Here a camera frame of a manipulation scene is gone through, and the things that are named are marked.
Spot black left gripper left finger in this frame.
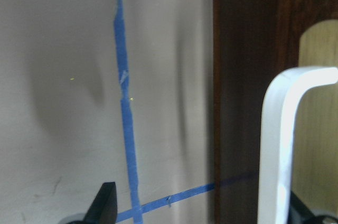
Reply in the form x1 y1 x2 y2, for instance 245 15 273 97
83 182 118 224

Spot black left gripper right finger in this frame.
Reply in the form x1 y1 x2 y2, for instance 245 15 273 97
289 191 337 224

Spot white drawer handle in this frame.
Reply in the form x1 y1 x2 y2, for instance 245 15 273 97
257 66 337 223

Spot dark wooden drawer cabinet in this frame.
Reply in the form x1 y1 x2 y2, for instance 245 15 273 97
213 0 337 223

